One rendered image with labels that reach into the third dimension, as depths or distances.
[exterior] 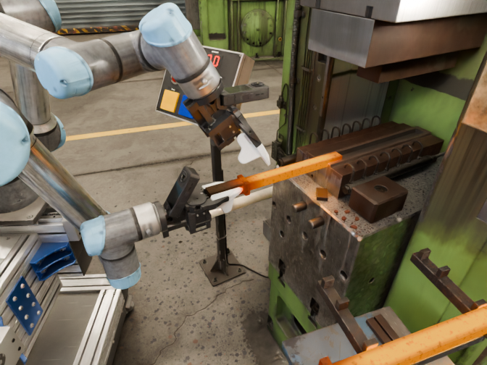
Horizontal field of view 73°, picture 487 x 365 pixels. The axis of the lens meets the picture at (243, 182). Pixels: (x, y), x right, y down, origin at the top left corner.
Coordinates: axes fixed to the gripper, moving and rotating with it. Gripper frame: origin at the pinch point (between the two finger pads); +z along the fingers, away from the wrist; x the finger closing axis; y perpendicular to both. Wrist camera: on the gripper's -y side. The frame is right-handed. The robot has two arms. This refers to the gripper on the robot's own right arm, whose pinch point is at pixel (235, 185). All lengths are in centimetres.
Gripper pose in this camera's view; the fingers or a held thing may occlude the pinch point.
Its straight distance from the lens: 80.3
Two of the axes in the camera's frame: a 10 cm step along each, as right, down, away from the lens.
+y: -0.1, 8.2, 5.7
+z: 8.8, -2.6, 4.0
